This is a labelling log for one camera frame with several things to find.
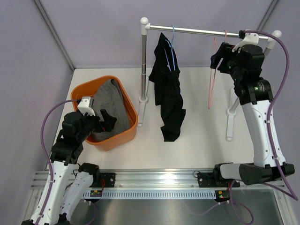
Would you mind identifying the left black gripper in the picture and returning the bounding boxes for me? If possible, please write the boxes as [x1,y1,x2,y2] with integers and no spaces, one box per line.
[77,109,116,142]

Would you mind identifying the pink wire hanger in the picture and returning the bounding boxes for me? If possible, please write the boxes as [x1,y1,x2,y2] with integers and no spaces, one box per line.
[208,37,218,109]

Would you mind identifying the grey shorts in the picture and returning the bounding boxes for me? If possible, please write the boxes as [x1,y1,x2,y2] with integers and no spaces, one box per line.
[91,79,130,142]

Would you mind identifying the blue wire hanger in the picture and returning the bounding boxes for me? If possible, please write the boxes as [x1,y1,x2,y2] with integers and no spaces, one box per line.
[165,24,176,72]

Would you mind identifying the black shorts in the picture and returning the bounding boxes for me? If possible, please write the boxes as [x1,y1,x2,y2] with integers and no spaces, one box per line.
[149,33,186,142]

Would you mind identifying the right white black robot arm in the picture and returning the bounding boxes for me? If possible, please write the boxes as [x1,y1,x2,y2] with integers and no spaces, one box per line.
[210,42,295,186]

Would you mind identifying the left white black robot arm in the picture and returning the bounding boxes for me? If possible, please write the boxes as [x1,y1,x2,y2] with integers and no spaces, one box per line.
[22,109,117,225]

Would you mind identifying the orange plastic basket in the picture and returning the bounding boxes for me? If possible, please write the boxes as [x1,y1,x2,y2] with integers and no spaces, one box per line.
[71,75,138,151]

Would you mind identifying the silver white clothes rack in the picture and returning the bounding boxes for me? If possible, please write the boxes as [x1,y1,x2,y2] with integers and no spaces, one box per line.
[137,17,289,141]

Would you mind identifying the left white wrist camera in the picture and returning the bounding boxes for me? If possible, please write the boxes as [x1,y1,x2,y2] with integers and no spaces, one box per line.
[77,97,96,116]

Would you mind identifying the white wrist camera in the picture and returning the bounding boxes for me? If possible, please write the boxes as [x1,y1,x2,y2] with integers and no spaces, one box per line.
[77,97,96,116]
[232,30,259,52]

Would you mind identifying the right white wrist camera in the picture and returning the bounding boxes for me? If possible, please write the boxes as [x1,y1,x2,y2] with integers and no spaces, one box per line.
[232,30,259,52]

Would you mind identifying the white slotted cable duct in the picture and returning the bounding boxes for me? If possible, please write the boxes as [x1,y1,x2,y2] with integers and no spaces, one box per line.
[83,190,216,199]

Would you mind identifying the aluminium mounting rail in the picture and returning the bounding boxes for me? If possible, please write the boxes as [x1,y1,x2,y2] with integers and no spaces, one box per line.
[30,170,285,190]

